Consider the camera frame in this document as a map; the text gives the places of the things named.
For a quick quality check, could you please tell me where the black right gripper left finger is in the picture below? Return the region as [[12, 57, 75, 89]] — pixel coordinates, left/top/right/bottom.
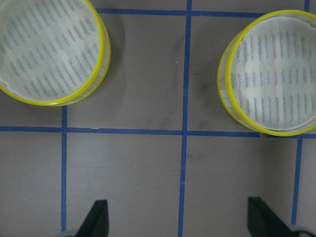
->
[[76, 200, 109, 237]]

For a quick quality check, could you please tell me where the white steamer cloth liner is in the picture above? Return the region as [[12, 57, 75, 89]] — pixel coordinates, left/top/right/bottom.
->
[[231, 16, 316, 131], [0, 0, 100, 102]]

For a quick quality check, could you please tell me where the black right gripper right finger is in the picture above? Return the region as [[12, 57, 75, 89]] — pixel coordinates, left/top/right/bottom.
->
[[247, 197, 295, 237]]

